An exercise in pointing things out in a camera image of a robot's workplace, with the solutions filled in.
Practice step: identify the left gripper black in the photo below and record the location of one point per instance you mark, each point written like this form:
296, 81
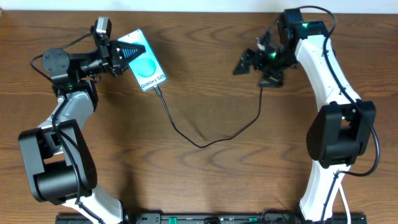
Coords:
114, 57

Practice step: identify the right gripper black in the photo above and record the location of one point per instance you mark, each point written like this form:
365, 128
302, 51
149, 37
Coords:
275, 79

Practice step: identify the blue Galaxy smartphone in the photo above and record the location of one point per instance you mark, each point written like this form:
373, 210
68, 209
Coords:
146, 68

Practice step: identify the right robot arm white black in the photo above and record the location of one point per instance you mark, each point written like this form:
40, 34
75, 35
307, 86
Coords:
344, 123

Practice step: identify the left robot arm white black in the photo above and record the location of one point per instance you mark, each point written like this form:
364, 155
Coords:
58, 164

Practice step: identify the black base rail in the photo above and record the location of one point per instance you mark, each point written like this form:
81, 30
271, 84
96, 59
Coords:
273, 217

